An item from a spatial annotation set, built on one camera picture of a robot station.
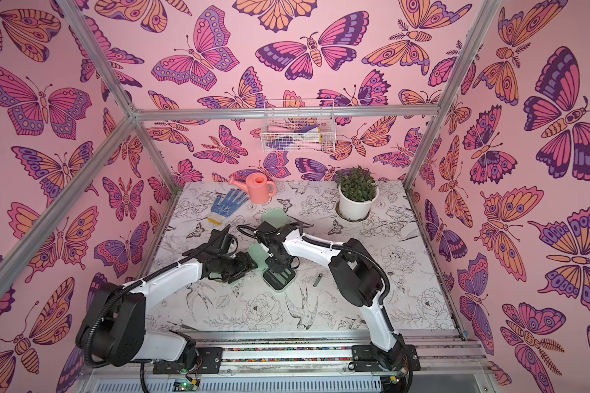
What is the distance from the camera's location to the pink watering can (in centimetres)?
109

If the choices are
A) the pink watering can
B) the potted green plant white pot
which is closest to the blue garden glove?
the pink watering can

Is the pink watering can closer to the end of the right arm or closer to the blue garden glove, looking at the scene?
the blue garden glove

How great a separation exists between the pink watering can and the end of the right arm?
358 millimetres

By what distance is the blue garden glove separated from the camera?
1.11 m

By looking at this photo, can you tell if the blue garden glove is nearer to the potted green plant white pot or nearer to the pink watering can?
the pink watering can

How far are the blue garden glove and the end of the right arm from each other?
391mm

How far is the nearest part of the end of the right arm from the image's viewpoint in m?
0.67

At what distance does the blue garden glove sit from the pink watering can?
0.17ft
